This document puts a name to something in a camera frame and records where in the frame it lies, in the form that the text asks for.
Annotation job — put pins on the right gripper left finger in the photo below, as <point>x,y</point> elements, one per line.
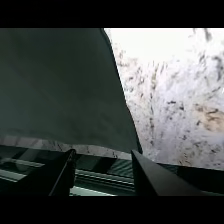
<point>64,173</point>

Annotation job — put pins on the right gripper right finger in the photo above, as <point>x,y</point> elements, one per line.
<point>150,176</point>

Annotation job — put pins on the dark grey T-shirt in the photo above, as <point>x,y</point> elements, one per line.
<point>60,86</point>

